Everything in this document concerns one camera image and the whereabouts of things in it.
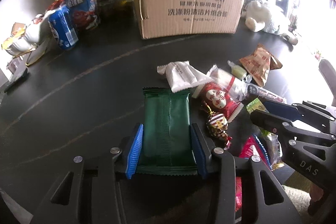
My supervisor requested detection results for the blue soda can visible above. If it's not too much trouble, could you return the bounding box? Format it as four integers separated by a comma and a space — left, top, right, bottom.
49, 5, 78, 50

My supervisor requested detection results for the white shell snack tray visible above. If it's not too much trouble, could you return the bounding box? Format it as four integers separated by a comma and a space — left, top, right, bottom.
1, 13, 52, 67

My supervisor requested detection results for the green candy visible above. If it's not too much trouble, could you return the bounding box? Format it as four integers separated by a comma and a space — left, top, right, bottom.
227, 60, 252, 83

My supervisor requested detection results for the clear red-edged snack packet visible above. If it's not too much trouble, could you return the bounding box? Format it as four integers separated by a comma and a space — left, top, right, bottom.
206, 65, 247, 101

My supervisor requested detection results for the white snack packet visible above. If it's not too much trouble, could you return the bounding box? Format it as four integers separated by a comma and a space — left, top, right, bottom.
157, 61, 213, 93

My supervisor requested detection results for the dark green snack packet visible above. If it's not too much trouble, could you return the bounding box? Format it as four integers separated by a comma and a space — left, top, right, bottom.
136, 87, 197, 176

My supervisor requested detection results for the blue chocolate canister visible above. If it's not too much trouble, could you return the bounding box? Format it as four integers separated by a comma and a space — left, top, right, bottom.
64, 0, 99, 31

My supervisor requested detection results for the red heart snack packet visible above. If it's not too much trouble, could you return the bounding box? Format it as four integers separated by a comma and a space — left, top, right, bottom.
192, 82, 244, 123

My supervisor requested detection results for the brown fortune biscuit packet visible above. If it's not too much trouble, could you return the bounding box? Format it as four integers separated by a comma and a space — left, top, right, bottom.
239, 43, 282, 87

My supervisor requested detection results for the black remote control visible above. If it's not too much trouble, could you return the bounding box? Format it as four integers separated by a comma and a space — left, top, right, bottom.
3, 68, 29, 93

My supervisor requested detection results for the white plush toy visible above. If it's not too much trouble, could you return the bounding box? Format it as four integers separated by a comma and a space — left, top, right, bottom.
242, 0, 298, 46

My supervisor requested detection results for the long rice cracker packet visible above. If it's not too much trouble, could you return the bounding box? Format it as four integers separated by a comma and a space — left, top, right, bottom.
247, 84, 286, 103

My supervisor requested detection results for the red striped wrapped candy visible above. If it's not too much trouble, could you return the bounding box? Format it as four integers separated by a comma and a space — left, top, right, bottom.
202, 100, 232, 150

